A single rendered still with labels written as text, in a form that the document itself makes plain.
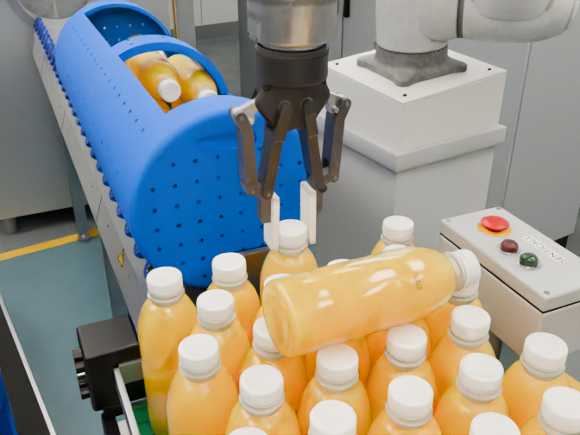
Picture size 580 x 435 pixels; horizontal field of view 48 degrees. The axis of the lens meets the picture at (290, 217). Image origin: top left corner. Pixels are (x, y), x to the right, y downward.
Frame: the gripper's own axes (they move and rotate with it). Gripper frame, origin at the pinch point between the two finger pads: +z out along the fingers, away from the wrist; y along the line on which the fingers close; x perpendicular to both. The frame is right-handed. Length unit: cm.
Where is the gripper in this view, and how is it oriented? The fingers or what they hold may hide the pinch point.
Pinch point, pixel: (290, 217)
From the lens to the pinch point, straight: 76.3
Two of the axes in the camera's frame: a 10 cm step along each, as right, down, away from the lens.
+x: 3.8, 4.5, -8.1
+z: -0.1, 8.8, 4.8
